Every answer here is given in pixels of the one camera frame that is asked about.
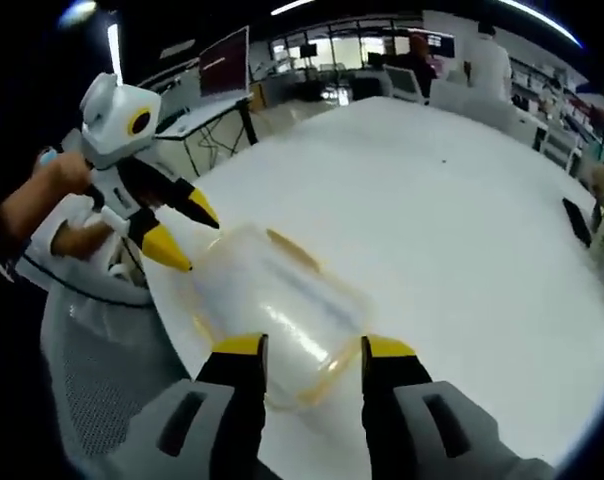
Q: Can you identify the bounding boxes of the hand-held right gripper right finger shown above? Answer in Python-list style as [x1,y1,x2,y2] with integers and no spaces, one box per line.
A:
[360,334,558,480]

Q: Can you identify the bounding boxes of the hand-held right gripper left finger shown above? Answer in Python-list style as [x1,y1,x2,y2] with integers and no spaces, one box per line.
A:
[106,332,271,480]

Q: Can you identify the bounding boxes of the clear box with yellow buckles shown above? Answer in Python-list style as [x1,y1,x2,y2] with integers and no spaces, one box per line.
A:
[188,221,379,412]

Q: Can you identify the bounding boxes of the person's left hand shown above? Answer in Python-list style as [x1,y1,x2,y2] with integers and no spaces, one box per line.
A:
[30,149,118,259]

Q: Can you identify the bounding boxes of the short ceiling light strip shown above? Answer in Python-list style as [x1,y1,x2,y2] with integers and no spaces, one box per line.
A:
[106,22,124,87]

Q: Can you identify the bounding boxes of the white desk with black legs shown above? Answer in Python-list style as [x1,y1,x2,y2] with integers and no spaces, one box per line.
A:
[153,95,259,177]

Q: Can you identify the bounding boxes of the monitor with red screen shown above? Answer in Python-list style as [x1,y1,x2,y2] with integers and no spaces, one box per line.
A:
[197,25,252,107]

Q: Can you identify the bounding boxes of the black phone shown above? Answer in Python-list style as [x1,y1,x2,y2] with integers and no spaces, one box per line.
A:
[561,197,595,250]

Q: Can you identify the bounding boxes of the long curved ceiling light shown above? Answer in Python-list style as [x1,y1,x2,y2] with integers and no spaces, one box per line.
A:
[496,0,584,49]

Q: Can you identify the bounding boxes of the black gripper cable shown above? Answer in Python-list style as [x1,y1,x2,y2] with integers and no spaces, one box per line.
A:
[120,233,149,290]

